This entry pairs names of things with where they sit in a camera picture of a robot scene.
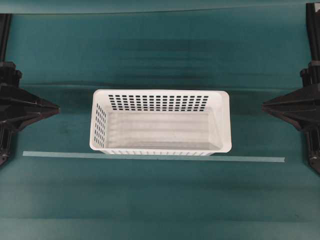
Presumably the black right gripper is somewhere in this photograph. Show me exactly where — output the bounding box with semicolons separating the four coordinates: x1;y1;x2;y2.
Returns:
262;83;320;125

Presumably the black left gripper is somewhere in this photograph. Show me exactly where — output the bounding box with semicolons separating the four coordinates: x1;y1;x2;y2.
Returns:
0;84;60;125

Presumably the white perforated plastic basket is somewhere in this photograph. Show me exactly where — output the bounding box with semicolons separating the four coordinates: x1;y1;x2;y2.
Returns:
89;89;232;156

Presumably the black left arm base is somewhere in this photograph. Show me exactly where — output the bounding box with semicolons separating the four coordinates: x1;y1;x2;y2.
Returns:
0;124;15;167

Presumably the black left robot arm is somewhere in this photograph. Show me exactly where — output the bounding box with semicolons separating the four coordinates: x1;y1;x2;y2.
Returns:
0;61;60;129

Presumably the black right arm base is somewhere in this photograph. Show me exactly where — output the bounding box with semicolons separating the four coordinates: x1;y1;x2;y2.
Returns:
305;125;320;175

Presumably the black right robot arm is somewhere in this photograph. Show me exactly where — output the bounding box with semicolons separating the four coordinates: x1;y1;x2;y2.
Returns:
262;61;320;131

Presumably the pale tape strip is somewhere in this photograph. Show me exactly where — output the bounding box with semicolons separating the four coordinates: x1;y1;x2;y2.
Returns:
22;151;285;163

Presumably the black right frame post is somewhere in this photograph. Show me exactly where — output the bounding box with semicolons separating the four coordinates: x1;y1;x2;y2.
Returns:
305;2;320;61

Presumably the black frame post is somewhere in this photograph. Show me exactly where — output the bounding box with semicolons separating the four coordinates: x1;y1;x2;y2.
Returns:
305;2;320;61
0;13;13;62

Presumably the black left frame post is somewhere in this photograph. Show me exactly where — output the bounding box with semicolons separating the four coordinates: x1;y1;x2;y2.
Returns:
0;13;13;62

